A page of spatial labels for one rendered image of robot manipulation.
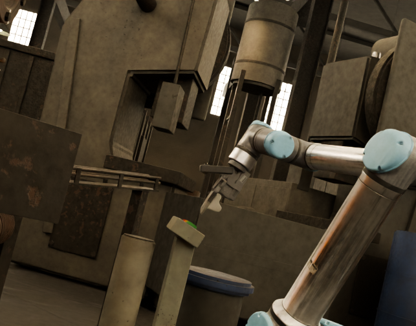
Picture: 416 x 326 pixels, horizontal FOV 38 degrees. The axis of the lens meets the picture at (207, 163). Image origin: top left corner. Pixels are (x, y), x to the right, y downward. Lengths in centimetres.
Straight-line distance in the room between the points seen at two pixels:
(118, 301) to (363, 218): 91
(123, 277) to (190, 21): 241
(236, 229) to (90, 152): 123
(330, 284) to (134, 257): 73
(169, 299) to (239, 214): 147
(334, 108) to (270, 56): 545
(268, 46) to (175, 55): 630
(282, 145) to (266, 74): 833
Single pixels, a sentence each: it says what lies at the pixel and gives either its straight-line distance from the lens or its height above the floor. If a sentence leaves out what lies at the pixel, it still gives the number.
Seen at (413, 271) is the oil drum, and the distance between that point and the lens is 432.
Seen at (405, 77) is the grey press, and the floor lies 199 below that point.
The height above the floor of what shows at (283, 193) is 100.
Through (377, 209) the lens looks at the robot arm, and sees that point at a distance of 153.
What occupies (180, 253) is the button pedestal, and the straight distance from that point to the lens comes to 209.
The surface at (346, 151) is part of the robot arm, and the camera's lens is 186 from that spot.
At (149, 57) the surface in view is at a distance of 419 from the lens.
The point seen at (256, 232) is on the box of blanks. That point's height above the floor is 62.
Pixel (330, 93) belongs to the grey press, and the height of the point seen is 188.
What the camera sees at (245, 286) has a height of 42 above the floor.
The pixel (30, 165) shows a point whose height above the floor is 66.
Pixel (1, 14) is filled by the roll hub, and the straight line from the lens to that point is 151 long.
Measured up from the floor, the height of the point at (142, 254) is 47.
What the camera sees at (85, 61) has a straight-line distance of 430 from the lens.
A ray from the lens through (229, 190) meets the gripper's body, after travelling 206.
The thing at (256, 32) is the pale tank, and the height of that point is 388.
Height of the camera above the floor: 65
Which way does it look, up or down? 5 degrees up
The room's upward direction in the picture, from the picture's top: 14 degrees clockwise
